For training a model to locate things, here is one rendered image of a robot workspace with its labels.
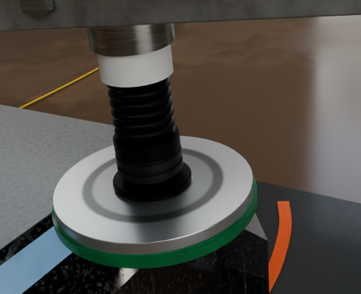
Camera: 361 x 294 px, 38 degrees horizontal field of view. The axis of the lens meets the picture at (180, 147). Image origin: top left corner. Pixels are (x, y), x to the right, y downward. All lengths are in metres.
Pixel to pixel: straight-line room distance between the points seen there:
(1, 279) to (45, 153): 0.25
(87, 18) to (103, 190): 0.20
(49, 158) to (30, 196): 0.10
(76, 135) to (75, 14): 0.40
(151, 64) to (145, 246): 0.16
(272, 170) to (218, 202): 1.86
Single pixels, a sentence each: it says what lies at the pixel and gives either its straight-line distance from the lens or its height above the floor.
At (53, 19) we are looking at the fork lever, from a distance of 0.46.
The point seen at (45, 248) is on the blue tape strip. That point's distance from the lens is 0.63.
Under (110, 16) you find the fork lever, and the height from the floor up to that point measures 1.12.
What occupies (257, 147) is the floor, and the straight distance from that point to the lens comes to 2.57.
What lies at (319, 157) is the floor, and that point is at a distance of 2.48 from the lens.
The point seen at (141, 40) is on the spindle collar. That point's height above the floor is 1.09.
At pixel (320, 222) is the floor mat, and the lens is 2.03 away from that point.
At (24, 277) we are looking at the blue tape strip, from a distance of 0.62.
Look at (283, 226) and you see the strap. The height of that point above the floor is 0.02.
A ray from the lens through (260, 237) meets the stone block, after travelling 0.99.
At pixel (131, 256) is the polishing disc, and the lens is 0.49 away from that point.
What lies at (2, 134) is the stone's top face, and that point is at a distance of 0.89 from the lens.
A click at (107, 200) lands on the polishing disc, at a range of 0.55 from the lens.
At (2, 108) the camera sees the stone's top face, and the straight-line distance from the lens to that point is 1.00.
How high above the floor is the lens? 1.21
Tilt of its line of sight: 28 degrees down
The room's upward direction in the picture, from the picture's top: 6 degrees counter-clockwise
